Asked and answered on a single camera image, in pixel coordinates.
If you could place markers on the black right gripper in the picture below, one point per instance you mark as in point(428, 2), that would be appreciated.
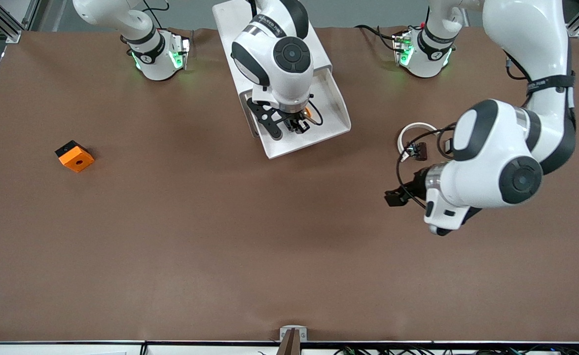
point(298, 119)

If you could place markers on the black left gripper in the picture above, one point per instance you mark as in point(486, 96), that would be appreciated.
point(417, 183)

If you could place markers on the orange and blue push button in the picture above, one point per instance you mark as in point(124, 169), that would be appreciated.
point(309, 112)

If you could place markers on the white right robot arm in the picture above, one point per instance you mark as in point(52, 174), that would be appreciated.
point(279, 59)

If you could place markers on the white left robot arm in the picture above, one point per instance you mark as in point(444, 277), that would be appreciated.
point(496, 162)

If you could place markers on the small brown component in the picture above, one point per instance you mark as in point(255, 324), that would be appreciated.
point(420, 151)

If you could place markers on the small black clip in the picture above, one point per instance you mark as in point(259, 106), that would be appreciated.
point(449, 145)

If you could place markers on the grey connector box green light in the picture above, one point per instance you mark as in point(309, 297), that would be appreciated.
point(181, 52)
point(402, 49)

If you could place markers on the orange block with black side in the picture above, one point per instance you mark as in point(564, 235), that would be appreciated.
point(76, 159)

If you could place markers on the grey metal bracket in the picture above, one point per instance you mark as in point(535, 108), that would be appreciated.
point(293, 329)

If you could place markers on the white table edge rail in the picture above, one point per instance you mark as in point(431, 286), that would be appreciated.
point(72, 347)

